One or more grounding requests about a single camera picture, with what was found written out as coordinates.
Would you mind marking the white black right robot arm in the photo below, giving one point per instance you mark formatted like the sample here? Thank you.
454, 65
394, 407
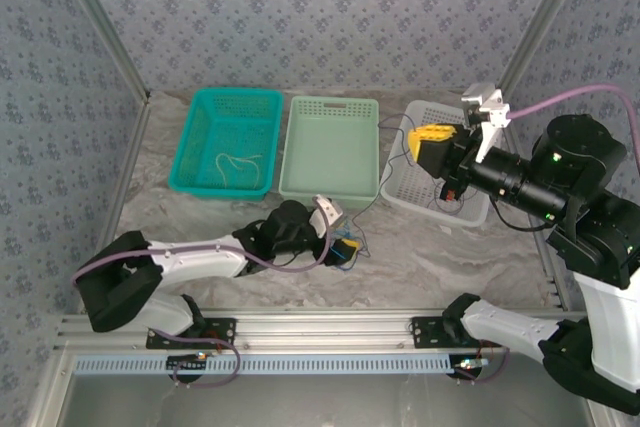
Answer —
505, 324

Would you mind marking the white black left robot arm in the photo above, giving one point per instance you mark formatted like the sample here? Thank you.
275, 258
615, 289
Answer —
200, 259

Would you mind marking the white plastic basket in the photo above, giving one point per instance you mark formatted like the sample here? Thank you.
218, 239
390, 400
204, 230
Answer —
400, 187

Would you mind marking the mint green plastic basket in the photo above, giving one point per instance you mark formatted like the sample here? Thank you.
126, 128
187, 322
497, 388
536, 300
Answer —
330, 147

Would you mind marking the teal plastic basket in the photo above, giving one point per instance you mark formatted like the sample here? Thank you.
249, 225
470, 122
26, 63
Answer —
225, 117

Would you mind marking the grey metal panel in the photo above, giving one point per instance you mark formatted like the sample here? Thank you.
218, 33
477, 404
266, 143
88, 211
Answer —
320, 402

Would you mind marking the small controller board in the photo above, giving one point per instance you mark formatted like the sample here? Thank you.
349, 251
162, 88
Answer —
470, 363
187, 362

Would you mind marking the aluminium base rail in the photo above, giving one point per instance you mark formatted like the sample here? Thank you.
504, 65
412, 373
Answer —
320, 327

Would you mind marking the aluminium frame post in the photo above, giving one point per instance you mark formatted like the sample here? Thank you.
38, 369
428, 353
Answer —
107, 27
542, 22

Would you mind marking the aluminium side rail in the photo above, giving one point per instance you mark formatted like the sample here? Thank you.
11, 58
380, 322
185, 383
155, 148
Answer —
131, 157

